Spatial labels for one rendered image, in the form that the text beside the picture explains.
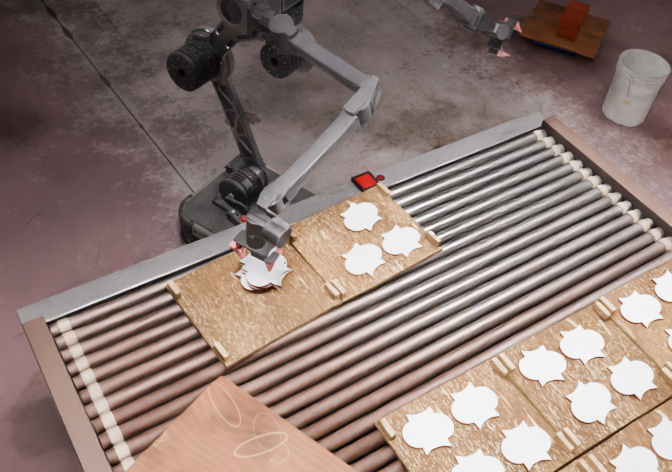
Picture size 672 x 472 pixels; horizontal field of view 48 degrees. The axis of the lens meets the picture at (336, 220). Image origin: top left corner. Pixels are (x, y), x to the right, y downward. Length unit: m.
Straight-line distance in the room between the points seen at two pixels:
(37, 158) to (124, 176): 0.48
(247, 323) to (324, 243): 0.40
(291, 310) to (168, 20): 3.27
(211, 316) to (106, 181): 1.92
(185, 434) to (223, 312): 0.46
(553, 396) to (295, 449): 0.77
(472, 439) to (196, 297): 0.89
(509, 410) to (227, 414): 0.77
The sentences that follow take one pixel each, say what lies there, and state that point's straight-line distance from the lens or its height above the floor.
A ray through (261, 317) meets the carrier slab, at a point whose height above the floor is 0.94.
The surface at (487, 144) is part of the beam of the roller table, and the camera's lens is 2.97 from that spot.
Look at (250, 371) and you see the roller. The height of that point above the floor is 0.92.
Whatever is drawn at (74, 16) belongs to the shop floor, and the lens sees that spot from 5.36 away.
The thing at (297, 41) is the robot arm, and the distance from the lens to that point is 2.38.
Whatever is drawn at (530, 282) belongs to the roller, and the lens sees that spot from 2.52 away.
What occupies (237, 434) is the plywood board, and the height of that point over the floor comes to 1.04.
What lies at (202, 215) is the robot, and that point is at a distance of 3.51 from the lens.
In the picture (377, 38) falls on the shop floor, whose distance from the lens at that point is 5.15.
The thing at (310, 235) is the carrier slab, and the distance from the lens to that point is 2.48.
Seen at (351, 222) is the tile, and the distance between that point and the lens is 2.52.
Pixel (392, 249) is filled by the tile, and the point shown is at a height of 0.94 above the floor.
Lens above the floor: 2.77
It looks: 46 degrees down
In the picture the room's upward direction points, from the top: 6 degrees clockwise
